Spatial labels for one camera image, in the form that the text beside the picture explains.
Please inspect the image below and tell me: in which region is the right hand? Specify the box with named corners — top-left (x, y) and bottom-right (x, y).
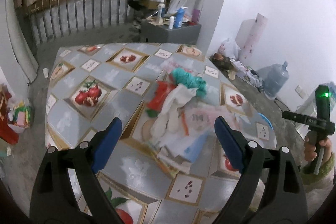
top-left (304, 135), bottom-right (333, 164)

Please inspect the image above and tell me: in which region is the large blue water jug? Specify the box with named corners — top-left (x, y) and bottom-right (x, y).
top-left (263, 61), bottom-right (289, 100)

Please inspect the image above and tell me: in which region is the fruit pattern tablecloth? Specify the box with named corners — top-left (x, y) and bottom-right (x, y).
top-left (46, 43), bottom-right (277, 223)

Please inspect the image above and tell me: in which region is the colourful clutter pile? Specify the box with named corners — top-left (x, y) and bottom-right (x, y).
top-left (0, 83), bottom-right (34, 158)

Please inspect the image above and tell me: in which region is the pink labelled package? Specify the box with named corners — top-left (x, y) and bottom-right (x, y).
top-left (181, 106), bottom-right (240, 138)

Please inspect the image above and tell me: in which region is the white cloth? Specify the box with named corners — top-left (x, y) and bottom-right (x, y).
top-left (150, 84), bottom-right (198, 138)

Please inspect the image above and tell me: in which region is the red plastic bag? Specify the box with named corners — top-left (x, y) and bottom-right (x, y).
top-left (146, 81), bottom-right (177, 118)

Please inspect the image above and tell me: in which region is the clear pink printed bag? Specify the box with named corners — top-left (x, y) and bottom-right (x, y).
top-left (159, 57), bottom-right (201, 76)

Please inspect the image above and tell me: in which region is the teal crumpled cloth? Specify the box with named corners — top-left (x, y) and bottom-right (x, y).
top-left (170, 68), bottom-right (207, 98)

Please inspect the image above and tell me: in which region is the purple cup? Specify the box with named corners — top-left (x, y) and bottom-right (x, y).
top-left (192, 9), bottom-right (201, 23)

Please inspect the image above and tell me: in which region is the blue detergent bottle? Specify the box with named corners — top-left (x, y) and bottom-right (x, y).
top-left (173, 7), bottom-right (188, 28)

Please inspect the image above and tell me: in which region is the small white bottle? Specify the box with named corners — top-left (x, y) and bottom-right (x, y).
top-left (168, 16), bottom-right (175, 30)

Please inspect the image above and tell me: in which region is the grey cabinet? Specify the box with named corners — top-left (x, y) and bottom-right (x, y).
top-left (140, 20), bottom-right (202, 45)

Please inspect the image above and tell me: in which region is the white spray bottle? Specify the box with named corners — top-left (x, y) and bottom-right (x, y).
top-left (157, 0), bottom-right (165, 24)

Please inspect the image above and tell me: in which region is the metal balcony railing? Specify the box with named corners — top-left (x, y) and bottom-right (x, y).
top-left (24, 0), bottom-right (134, 46)

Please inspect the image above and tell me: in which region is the white plastic bag by wall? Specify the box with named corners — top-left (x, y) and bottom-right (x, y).
top-left (218, 38), bottom-right (240, 60)

